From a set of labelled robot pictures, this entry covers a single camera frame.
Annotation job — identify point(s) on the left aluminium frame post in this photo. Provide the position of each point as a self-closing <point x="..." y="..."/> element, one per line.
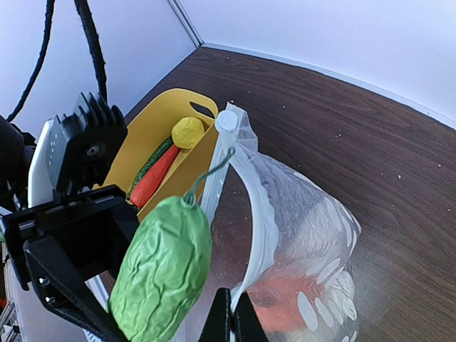
<point x="186" y="22"/>

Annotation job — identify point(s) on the yellow plastic basket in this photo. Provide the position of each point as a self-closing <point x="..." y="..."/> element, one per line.
<point x="150" y="128"/>

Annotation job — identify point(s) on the polka dot zip bag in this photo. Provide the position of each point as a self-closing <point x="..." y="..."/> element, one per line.
<point x="280" y="200"/>

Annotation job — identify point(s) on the white toy radish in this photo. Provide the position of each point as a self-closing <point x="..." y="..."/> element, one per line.
<point x="326" y="286"/>

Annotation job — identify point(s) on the orange toy pumpkin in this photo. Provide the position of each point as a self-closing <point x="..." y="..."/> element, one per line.
<point x="275" y="301"/>

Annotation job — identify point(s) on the dark green toy cucumber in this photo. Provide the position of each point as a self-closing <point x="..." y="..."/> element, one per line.
<point x="158" y="153"/>

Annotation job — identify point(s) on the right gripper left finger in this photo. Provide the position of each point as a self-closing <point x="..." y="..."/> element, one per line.
<point x="217" y="327"/>

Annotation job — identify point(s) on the front aluminium rail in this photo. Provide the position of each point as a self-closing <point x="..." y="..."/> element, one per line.
<point x="57" y="305"/>

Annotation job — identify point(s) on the yellow toy pepper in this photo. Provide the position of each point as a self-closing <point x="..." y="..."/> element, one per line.
<point x="187" y="133"/>

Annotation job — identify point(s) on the orange toy carrot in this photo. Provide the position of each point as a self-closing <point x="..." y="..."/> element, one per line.
<point x="152" y="179"/>

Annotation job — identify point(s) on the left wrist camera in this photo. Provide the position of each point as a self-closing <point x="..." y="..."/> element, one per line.
<point x="75" y="151"/>

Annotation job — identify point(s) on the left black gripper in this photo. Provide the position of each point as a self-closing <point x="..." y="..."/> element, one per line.
<point x="93" y="231"/>

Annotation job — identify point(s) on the light green toy gourd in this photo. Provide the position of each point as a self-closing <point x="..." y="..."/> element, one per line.
<point x="165" y="268"/>

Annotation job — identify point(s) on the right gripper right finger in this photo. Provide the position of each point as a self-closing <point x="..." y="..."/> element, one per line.
<point x="247" y="327"/>

